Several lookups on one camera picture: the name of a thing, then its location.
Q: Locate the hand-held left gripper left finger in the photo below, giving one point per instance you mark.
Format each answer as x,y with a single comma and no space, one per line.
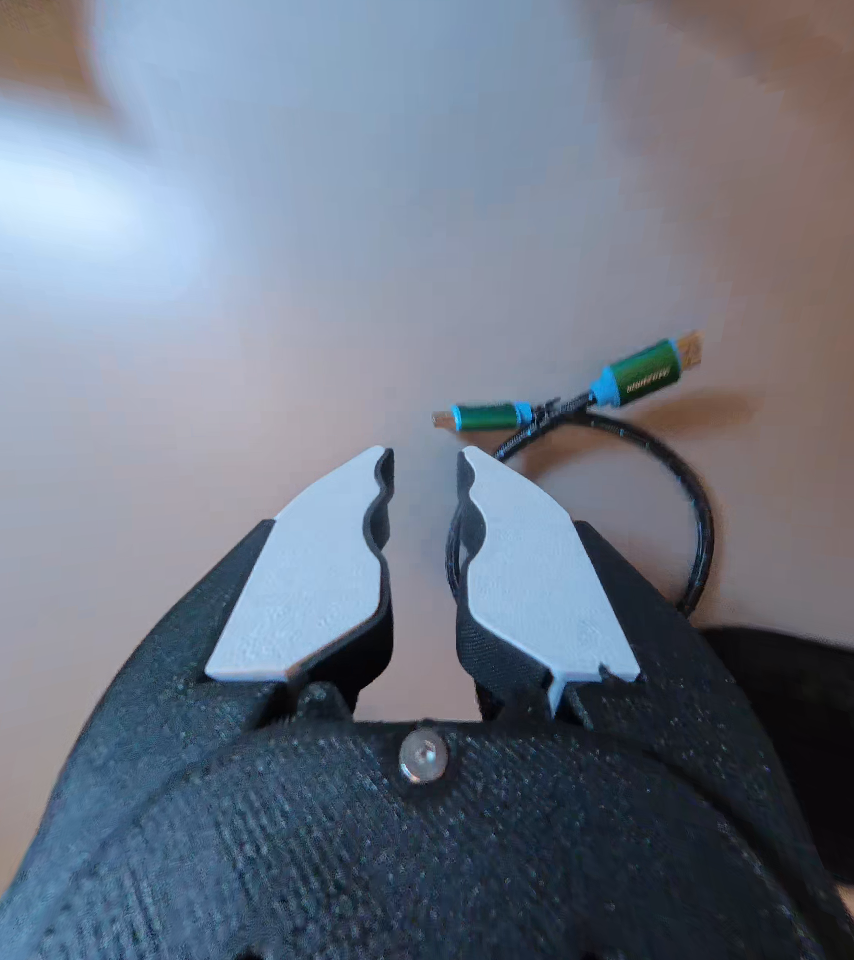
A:
299,585

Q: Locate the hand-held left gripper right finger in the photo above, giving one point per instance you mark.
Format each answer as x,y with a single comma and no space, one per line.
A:
547,592

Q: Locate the black textured wrist rest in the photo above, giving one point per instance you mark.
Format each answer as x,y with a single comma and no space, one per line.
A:
847,750

